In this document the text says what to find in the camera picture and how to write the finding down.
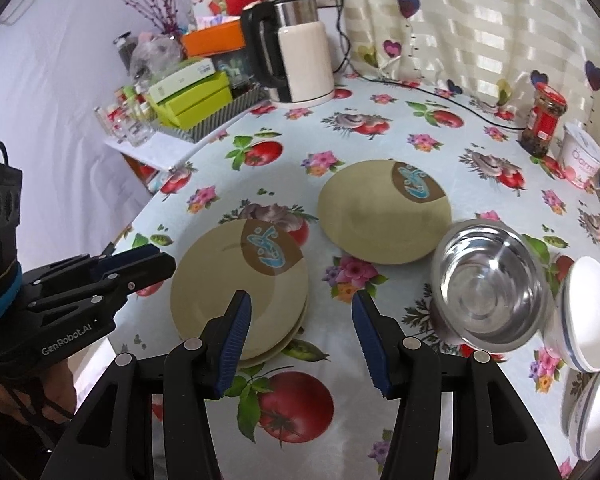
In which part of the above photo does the clear plastic bag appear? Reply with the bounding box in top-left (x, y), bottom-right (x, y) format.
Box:
top-left (127, 35), bottom-right (186, 81)

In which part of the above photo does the white plate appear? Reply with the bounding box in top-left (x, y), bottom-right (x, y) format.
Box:
top-left (430, 219), bottom-right (556, 351)

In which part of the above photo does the orange box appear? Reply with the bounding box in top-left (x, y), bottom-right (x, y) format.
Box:
top-left (180, 22), bottom-right (246, 58)

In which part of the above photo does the cream curtain with heart print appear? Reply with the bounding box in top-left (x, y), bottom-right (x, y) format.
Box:
top-left (332, 0), bottom-right (600, 161)

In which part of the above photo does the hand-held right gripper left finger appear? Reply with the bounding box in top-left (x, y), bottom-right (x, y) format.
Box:
top-left (40, 290), bottom-right (253, 480)

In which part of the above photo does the tan plate with brown print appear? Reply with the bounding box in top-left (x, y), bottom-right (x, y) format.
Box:
top-left (317, 160), bottom-right (452, 265)
top-left (170, 220), bottom-right (311, 356)
top-left (235, 300), bottom-right (311, 368)

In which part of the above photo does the white plastic tub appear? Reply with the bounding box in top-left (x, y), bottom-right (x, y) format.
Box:
top-left (560, 122), bottom-right (600, 190)

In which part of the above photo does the white flat box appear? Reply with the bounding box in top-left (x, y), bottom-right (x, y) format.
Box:
top-left (147, 57), bottom-right (216, 103)

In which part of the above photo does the red-lidded glass jar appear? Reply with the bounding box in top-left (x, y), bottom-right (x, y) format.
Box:
top-left (520, 82), bottom-right (568, 157)

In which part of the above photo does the white paper sheet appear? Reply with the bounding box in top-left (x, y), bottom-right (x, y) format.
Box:
top-left (105, 130), bottom-right (196, 173)

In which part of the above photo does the dark jar with black lid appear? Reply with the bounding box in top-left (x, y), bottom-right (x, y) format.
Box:
top-left (112, 32), bottom-right (136, 73)

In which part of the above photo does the person's left hand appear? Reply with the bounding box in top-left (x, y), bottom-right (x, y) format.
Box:
top-left (0, 362), bottom-right (77, 441)

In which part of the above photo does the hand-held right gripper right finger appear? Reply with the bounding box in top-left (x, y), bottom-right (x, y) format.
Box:
top-left (351, 290), bottom-right (556, 480)

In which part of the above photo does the striped storage tray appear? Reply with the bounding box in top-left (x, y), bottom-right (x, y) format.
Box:
top-left (150, 80), bottom-right (263, 143)

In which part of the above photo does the group of small glass bottles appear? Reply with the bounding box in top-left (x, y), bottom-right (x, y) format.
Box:
top-left (95, 85), bottom-right (156, 148)

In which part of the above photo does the dark printed box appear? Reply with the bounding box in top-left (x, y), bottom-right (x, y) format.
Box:
top-left (214, 52), bottom-right (252, 83)

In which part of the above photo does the lime green box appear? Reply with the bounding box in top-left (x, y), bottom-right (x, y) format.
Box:
top-left (155, 72), bottom-right (233, 128)

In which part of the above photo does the floral tomato print tablecloth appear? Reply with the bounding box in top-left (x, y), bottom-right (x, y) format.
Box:
top-left (107, 72), bottom-right (600, 480)

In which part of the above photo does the black power cable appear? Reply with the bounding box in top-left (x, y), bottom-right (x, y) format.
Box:
top-left (330, 5), bottom-right (528, 133)

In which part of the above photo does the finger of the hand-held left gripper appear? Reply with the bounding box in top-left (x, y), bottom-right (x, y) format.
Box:
top-left (22, 245), bottom-right (161, 286)
top-left (27, 252), bottom-right (177, 321)

